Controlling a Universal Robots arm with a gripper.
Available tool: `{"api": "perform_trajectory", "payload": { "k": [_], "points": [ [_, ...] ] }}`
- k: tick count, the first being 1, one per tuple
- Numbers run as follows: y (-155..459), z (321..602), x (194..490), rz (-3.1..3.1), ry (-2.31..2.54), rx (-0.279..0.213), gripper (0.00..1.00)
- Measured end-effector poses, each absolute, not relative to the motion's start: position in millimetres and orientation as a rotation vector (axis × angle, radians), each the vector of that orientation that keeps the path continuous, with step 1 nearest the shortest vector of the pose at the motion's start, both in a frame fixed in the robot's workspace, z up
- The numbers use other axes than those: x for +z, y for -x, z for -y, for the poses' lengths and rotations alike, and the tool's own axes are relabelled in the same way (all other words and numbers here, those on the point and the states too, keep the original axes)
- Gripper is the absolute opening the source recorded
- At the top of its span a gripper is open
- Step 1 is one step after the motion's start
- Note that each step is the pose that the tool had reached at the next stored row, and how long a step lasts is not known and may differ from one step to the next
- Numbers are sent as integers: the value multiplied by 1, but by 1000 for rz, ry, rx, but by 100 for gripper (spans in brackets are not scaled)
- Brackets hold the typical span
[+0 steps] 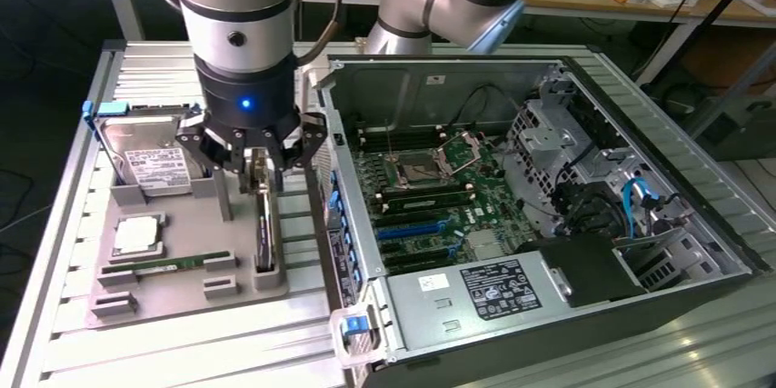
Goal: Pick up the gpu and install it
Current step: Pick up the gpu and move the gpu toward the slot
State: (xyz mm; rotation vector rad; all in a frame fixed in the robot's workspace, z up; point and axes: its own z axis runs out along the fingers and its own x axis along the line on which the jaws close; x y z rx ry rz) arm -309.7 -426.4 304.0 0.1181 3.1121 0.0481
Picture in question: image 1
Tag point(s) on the black open PC case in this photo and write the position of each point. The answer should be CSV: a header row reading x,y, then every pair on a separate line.
x,y
605,329

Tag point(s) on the silver CPU chip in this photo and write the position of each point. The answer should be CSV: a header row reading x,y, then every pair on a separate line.
x,y
137,235

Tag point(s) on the hard disk with blue carrier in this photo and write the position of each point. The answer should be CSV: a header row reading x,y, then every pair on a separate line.
x,y
150,165

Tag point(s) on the RAM slot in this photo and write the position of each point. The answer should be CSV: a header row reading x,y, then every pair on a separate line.
x,y
398,137
400,141
417,187
418,195
418,191

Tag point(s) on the blue release latch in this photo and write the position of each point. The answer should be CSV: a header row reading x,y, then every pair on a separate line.
x,y
352,325

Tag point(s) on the metal socket cover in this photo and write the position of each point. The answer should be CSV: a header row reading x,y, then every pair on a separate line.
x,y
464,152

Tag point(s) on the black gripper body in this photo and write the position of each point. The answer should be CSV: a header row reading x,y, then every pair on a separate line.
x,y
248,88

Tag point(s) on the green RAM stick with label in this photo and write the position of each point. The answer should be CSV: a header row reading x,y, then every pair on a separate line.
x,y
169,264

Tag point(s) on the black slanted stand pole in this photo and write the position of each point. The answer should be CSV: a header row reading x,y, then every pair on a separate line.
x,y
697,20

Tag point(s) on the grey power supply unit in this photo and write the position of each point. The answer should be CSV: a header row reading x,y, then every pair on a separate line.
x,y
424,311

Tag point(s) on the silver chipset heat sink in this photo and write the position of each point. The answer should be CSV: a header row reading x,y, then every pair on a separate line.
x,y
486,243

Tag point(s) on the black box on floor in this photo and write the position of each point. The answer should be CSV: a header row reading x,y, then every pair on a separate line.
x,y
738,133

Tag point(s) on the grey plastic parts rack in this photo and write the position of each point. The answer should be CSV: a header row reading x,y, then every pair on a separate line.
x,y
193,301

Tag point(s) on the green motherboard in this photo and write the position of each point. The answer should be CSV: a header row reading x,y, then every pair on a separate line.
x,y
485,206

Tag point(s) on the thin metal locking lever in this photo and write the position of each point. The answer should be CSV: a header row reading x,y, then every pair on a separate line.
x,y
389,138

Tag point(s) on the black plastic air shroud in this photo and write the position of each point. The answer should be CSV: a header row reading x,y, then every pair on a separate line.
x,y
581,270

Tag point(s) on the translucent plastic corner piece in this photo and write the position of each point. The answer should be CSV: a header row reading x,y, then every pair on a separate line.
x,y
338,351
317,74

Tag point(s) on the low-profile graphics card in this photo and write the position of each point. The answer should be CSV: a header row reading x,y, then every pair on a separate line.
x,y
266,224

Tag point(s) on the black long expansion slot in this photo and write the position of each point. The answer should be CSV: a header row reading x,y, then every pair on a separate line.
x,y
418,259
405,219

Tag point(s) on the blue card retention clip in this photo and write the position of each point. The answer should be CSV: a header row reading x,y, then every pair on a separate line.
x,y
348,239
342,221
332,200
357,276
332,178
352,258

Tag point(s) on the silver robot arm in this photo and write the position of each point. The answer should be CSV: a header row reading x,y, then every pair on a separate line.
x,y
236,6

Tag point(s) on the metal disk bay cage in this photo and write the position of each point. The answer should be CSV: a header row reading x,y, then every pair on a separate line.
x,y
545,138

